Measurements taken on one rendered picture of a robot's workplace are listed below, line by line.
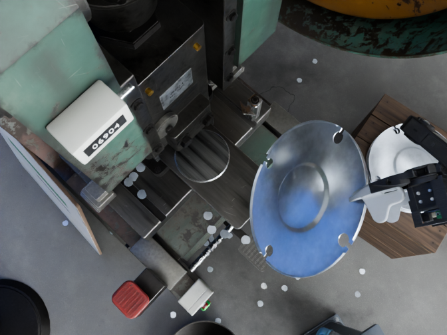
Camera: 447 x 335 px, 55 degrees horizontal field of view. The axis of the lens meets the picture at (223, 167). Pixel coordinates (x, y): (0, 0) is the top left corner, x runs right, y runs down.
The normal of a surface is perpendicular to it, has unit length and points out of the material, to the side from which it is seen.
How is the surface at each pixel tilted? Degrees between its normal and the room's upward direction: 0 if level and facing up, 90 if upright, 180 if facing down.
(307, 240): 55
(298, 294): 0
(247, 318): 0
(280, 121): 0
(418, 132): 45
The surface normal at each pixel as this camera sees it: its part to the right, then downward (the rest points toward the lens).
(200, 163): 0.00, -0.25
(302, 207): -0.81, -0.22
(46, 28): 0.52, 0.29
